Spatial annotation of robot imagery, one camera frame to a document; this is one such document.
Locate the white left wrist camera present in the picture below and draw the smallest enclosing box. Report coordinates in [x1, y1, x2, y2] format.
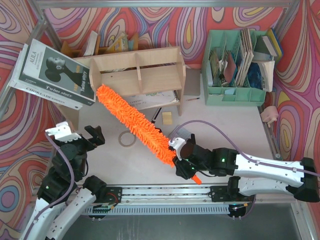
[45, 121, 81, 143]

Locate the brown wooden book rack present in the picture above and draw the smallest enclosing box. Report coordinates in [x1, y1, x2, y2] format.
[60, 32, 140, 57]

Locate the blue yellow book in organizer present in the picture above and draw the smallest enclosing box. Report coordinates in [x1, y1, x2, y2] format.
[261, 28, 283, 59]

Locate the pink pig figurine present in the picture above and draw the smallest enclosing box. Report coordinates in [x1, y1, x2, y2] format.
[260, 105, 279, 128]

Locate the yellow sticky notes pad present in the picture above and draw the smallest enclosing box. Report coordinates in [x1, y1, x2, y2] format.
[162, 111, 173, 125]

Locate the orange chenille duster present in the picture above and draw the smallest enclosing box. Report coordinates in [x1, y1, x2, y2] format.
[95, 84, 202, 186]

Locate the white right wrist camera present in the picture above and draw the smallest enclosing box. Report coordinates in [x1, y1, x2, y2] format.
[168, 137, 187, 152]

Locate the stack of thin beige books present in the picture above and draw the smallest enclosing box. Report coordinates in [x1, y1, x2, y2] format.
[235, 28, 254, 87]

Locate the small calculator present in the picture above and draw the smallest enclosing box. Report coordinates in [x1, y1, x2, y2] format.
[168, 125, 192, 140]

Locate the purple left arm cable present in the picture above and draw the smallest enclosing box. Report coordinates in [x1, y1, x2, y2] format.
[24, 132, 76, 233]

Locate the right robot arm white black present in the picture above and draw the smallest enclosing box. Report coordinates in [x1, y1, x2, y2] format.
[169, 137, 320, 203]

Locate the masking tape roll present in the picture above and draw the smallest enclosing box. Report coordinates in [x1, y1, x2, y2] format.
[118, 130, 137, 148]

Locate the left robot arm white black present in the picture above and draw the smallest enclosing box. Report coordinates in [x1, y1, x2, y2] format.
[20, 121, 107, 240]

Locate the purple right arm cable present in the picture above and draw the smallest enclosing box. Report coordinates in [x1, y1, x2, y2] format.
[169, 119, 320, 176]

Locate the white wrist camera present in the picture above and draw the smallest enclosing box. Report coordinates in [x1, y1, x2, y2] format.
[168, 137, 187, 152]
[45, 121, 81, 143]

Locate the spiral notebook under shelf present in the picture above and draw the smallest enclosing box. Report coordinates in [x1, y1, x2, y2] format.
[123, 90, 179, 110]

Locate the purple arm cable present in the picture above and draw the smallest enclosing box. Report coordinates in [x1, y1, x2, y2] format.
[169, 119, 320, 176]
[24, 132, 76, 233]

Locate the black white Twins story book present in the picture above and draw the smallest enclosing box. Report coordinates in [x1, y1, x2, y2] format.
[19, 39, 96, 106]

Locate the mint green desk organizer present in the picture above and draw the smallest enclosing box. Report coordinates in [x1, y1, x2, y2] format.
[201, 30, 266, 107]

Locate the black white marker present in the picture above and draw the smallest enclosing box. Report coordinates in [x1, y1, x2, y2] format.
[151, 107, 162, 124]

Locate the open white book in organizer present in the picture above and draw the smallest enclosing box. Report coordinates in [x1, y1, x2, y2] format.
[258, 60, 275, 92]

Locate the small pencil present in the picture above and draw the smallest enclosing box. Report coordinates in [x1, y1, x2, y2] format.
[186, 97, 200, 101]

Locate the red booklet in organizer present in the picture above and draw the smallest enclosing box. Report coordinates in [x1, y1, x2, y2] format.
[223, 51, 237, 83]

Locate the white book under top book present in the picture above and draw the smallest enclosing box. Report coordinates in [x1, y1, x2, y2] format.
[9, 44, 83, 110]

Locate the aluminium mounting rail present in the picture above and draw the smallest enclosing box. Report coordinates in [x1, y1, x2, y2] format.
[34, 185, 301, 204]

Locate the wooden bookshelf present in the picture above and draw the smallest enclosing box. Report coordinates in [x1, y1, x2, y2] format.
[75, 46, 186, 115]

